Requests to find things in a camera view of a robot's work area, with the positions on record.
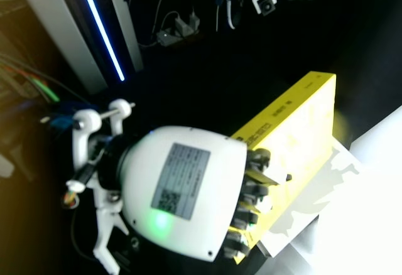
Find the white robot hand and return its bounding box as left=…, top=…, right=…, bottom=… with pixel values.
left=118, top=125, right=293, bottom=263

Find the yellow book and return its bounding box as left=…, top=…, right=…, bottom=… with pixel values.
left=225, top=71, right=337, bottom=265

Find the black cloth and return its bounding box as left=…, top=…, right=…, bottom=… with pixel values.
left=131, top=0, right=402, bottom=169

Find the white power strip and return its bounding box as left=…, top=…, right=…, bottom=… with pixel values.
left=156, top=9, right=202, bottom=48

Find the white column with blue light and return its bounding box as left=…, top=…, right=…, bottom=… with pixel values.
left=12, top=0, right=144, bottom=96

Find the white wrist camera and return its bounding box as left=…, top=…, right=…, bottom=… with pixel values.
left=252, top=0, right=278, bottom=17

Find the green cable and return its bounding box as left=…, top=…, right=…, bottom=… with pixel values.
left=30, top=75, right=61, bottom=103

